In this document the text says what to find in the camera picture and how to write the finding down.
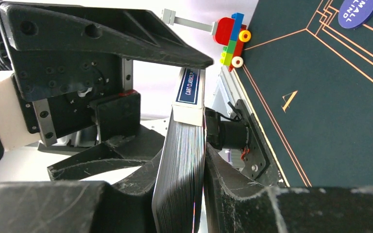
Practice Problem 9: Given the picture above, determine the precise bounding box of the colourful toy brick train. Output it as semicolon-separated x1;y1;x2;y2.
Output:
213;13;252;71

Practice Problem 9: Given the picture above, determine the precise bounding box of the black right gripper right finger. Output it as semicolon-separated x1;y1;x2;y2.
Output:
204;145;373;233

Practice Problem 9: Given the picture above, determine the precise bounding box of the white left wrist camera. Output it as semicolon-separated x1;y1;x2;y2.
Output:
0;71;40;151

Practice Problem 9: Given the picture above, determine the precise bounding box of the blue playing card deck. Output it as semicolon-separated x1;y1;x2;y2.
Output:
172;68;205;127

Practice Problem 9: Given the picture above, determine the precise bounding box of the blue round blind button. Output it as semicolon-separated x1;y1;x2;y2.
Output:
338;0;373;29

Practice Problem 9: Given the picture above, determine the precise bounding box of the grey toy brick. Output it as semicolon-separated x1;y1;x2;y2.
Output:
161;9;218;35

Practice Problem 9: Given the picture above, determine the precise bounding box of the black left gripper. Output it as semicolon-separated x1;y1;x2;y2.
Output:
0;1;213;181

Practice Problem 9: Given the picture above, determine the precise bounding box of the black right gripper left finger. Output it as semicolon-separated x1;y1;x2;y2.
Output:
0;154;161;233

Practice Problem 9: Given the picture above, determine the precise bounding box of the stack of playing cards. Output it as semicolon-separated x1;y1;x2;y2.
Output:
152;116;205;233

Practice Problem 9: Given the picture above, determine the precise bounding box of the dark green poker mat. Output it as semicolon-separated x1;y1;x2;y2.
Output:
236;0;373;186

